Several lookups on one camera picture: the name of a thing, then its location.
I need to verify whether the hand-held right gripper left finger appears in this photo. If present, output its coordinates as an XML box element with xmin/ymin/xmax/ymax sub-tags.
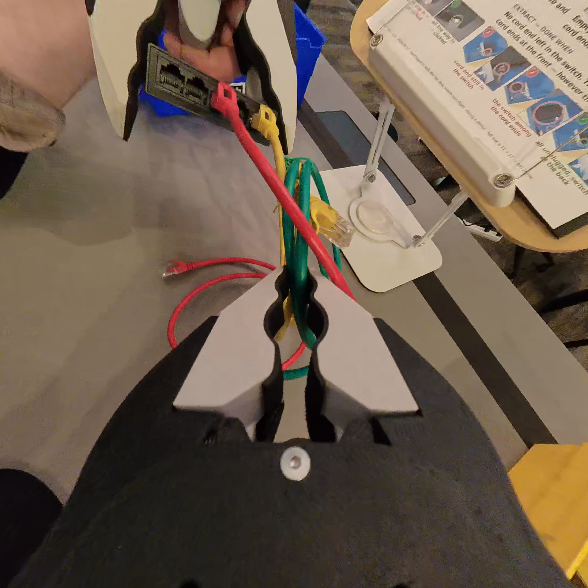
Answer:
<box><xmin>172</xmin><ymin>266</ymin><xmax>288</xmax><ymax>443</ymax></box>

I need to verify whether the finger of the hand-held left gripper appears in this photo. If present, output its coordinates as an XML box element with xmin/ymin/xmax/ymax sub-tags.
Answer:
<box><xmin>238</xmin><ymin>0</ymin><xmax>299</xmax><ymax>155</ymax></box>
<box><xmin>86</xmin><ymin>0</ymin><xmax>160</xmax><ymax>141</ymax></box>

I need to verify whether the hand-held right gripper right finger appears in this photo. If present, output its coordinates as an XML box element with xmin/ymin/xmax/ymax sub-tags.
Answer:
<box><xmin>304</xmin><ymin>271</ymin><xmax>420</xmax><ymax>441</ymax></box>

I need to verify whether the blue plastic bin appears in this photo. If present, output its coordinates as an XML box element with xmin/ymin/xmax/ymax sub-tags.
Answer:
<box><xmin>137</xmin><ymin>0</ymin><xmax>326</xmax><ymax>119</ymax></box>

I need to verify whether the black ethernet switch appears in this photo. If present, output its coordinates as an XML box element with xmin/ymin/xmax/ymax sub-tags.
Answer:
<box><xmin>146</xmin><ymin>43</ymin><xmax>276</xmax><ymax>147</ymax></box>

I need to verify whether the yellow ethernet cable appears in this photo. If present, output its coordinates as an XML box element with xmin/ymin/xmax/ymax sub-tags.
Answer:
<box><xmin>249</xmin><ymin>104</ymin><xmax>356</xmax><ymax>343</ymax></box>

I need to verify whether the red ethernet cable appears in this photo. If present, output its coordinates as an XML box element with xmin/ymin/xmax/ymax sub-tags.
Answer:
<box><xmin>162</xmin><ymin>82</ymin><xmax>356</xmax><ymax>372</ymax></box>

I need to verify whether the green ethernet cable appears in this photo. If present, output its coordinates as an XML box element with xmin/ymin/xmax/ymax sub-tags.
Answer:
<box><xmin>280</xmin><ymin>156</ymin><xmax>343</xmax><ymax>381</ymax></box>

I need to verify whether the yellow plastic bin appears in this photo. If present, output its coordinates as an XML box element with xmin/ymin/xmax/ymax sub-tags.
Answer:
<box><xmin>507</xmin><ymin>442</ymin><xmax>588</xmax><ymax>580</ymax></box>

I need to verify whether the person's left forearm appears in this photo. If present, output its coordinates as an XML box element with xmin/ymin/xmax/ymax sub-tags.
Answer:
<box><xmin>0</xmin><ymin>0</ymin><xmax>98</xmax><ymax>153</ymax></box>

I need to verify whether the person's left hand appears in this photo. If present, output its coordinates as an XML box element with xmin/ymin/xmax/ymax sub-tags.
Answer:
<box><xmin>162</xmin><ymin>0</ymin><xmax>252</xmax><ymax>83</ymax></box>

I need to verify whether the printed instruction sheet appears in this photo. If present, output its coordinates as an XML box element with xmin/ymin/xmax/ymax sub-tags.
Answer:
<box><xmin>367</xmin><ymin>0</ymin><xmax>588</xmax><ymax>230</ymax></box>

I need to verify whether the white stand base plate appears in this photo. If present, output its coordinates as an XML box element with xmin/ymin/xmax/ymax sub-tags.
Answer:
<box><xmin>317</xmin><ymin>99</ymin><xmax>470</xmax><ymax>294</ymax></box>

